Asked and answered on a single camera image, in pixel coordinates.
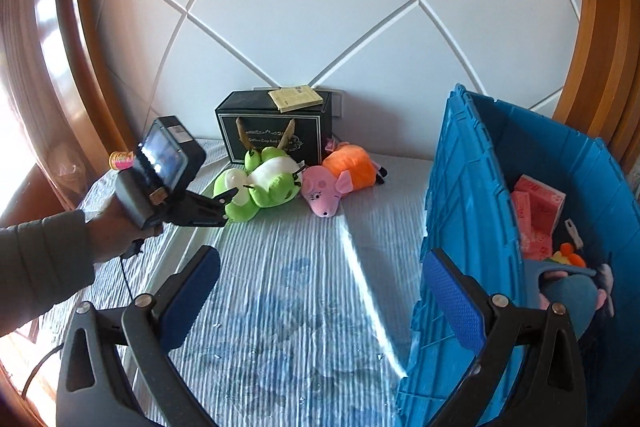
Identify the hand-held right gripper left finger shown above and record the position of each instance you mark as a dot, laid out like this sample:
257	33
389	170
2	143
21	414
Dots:
190	292

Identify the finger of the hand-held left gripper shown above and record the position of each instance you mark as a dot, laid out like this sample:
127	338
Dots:
210	203
200	219

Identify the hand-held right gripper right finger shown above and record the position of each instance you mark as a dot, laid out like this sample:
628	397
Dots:
452	292

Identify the blue plastic storage crate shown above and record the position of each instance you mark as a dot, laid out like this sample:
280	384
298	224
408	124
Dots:
465	232

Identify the green frog plush toy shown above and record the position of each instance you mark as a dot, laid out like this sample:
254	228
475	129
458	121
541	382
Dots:
270	187

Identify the pink tissue pack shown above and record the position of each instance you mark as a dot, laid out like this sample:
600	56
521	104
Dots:
536	243
521	209
542	202

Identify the person's left forearm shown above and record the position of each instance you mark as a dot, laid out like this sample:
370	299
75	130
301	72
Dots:
45	267

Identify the person's left hand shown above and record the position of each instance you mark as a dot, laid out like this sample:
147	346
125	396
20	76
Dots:
110	232

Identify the pink snack can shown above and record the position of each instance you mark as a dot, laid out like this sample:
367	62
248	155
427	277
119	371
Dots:
121	160

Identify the striped blue bed sheet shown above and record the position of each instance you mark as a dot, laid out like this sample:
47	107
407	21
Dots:
300	307

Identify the pink pig plush toy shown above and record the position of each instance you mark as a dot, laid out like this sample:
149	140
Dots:
325	187

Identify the black gift box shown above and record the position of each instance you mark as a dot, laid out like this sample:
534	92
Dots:
310	132

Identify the blue plush toy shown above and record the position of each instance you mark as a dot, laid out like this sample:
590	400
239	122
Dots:
575	302

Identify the yellow notepad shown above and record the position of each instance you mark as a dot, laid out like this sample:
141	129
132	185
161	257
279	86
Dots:
296	98

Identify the wooden wall frame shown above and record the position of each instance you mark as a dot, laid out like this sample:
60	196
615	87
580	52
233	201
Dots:
95	57
600	57

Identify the white wall outlet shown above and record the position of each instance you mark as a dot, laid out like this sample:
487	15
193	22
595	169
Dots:
338	104

